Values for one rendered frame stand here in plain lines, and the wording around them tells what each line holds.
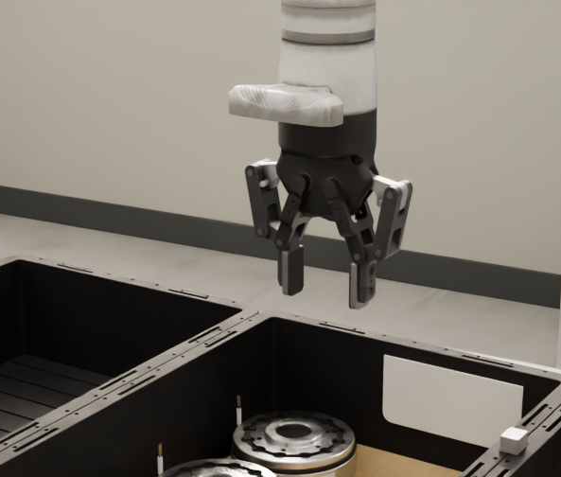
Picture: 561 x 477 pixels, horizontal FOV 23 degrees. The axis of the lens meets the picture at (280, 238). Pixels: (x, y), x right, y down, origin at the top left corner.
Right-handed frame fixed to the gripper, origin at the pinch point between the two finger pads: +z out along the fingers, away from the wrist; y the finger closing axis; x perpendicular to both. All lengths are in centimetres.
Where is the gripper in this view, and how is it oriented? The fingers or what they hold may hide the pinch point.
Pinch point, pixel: (325, 281)
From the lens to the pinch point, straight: 108.4
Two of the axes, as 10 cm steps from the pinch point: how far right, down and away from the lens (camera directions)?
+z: 0.0, 9.5, 3.0
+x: -5.3, 2.5, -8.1
